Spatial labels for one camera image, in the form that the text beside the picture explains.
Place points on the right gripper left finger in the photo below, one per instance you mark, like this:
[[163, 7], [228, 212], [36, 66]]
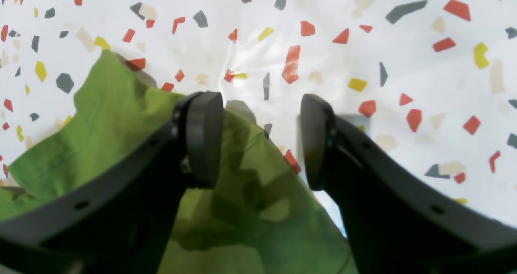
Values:
[[120, 222]]

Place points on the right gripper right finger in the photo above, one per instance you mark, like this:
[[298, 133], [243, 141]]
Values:
[[395, 223]]

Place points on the green t-shirt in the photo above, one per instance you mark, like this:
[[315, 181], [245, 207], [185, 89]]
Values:
[[259, 219]]

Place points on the terrazzo patterned tablecloth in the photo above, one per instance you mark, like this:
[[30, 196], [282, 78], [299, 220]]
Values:
[[431, 82]]

